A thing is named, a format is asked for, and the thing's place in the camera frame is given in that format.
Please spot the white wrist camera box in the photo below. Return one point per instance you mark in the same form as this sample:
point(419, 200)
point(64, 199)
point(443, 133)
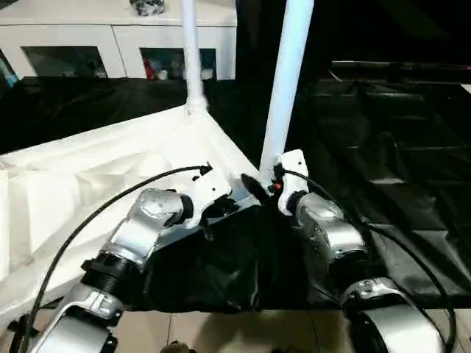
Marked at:
point(294, 165)
point(209, 191)

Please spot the dark robot body part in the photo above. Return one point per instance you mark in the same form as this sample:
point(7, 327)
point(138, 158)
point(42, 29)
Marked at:
point(178, 347)

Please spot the white flat sheet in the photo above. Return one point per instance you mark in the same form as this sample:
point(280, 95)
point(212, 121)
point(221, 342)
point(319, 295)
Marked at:
point(467, 89)

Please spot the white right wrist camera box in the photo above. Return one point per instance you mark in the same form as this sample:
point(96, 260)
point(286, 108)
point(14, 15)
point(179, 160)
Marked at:
point(294, 165)

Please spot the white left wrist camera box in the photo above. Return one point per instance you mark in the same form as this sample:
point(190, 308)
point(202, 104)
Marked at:
point(209, 191)

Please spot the white jar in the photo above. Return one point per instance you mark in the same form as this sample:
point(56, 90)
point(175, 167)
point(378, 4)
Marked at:
point(162, 75)
point(207, 73)

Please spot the white plastic table leg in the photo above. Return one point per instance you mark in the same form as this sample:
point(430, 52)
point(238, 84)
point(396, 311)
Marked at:
point(290, 73)
point(193, 55)

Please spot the white plastic table top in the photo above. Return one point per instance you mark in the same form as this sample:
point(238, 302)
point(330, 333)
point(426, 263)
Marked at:
point(73, 176)

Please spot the white cabinet with glass doors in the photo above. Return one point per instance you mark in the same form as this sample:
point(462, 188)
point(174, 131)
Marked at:
point(73, 33)

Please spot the red bottle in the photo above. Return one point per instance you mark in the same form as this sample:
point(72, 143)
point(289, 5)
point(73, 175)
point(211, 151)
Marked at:
point(149, 68)

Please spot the black work mat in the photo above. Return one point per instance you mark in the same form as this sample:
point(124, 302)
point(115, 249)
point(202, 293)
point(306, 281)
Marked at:
point(239, 264)

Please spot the long black metal bar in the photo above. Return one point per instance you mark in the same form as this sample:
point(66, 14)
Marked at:
point(397, 68)

